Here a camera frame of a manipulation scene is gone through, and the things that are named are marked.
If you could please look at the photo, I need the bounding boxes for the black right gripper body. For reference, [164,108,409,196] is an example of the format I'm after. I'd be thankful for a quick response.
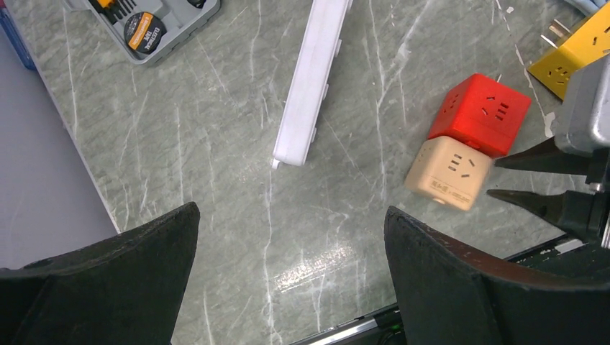
[586,147,609,248]

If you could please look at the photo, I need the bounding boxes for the black electrical tape roll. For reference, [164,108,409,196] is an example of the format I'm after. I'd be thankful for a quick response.
[124,11,167,55]

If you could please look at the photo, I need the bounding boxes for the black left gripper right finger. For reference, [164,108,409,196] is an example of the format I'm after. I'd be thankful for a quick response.
[384,206,609,344]

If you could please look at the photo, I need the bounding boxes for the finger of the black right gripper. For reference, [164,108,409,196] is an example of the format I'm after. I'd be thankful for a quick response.
[494,137,591,175]
[487,189,601,239]

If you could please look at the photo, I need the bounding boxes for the grey tool tray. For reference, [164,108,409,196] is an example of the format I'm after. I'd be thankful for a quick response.
[62,0,222,66]

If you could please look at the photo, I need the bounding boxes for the white power strip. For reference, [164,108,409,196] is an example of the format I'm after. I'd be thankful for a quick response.
[271,0,352,170]

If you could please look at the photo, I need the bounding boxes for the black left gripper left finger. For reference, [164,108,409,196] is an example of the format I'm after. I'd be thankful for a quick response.
[1,202,200,344]

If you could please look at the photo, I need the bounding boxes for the yellow cube socket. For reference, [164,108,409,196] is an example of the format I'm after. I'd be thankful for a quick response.
[527,1,609,100]

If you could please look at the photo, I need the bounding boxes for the red cube socket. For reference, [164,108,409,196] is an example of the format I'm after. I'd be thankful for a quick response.
[427,73,532,158]

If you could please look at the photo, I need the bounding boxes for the beige cube socket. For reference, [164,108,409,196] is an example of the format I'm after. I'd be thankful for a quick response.
[404,136,493,211]

